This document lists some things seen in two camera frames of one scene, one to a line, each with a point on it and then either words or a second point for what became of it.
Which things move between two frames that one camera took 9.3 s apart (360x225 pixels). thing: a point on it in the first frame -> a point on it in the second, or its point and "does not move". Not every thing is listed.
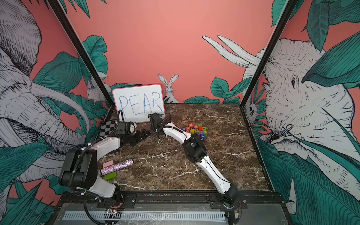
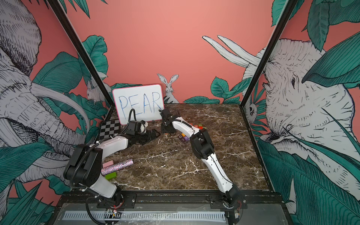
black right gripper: x=152 y=126 -> x=163 y=130
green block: x=110 y=176 does not move
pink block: x=108 y=163 does not move
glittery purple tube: x=106 y=170 does not move
